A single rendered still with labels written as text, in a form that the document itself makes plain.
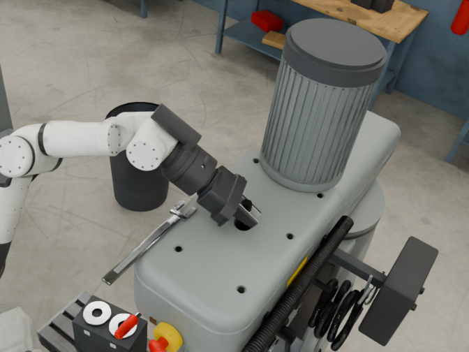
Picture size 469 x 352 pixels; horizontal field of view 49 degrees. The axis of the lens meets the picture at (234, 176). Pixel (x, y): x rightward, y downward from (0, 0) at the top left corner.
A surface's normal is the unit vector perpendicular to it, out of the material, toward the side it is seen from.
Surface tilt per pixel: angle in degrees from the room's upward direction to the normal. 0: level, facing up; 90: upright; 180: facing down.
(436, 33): 90
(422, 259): 0
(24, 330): 57
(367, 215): 0
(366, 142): 0
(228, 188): 31
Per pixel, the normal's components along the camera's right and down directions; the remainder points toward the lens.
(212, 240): 0.14, -0.73
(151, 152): -0.15, 0.54
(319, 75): -0.43, 0.57
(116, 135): 0.98, 0.01
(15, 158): -0.18, 0.09
